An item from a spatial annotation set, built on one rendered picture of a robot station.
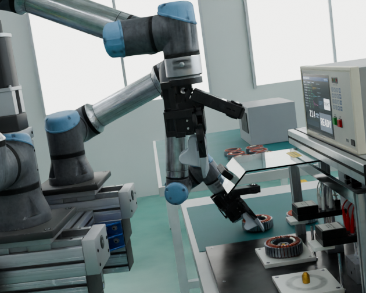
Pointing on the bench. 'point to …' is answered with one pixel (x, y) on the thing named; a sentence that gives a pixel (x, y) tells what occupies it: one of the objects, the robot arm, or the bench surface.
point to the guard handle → (225, 172)
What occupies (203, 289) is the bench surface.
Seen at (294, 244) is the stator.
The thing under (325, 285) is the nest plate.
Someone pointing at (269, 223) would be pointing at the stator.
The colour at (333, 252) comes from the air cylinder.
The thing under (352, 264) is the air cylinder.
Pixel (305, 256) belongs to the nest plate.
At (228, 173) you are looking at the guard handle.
